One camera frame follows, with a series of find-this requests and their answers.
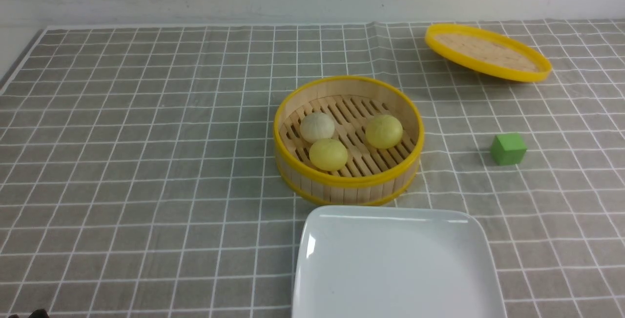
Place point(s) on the white steamed bun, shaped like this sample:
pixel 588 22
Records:
pixel 317 126

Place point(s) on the yellow steamed bun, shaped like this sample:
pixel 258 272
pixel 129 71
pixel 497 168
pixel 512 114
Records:
pixel 383 131
pixel 328 154

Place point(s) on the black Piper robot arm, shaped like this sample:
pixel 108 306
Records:
pixel 39 313

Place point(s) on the white square plate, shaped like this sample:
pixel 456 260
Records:
pixel 384 262

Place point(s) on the bamboo steamer basket yellow rim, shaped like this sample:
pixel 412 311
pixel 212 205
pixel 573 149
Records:
pixel 370 176

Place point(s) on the grey checkered tablecloth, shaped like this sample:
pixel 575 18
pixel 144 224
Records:
pixel 138 177

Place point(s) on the green cube block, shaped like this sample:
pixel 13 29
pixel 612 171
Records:
pixel 508 148

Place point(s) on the yellow rimmed steamer lid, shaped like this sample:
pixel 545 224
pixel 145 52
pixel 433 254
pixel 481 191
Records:
pixel 488 52

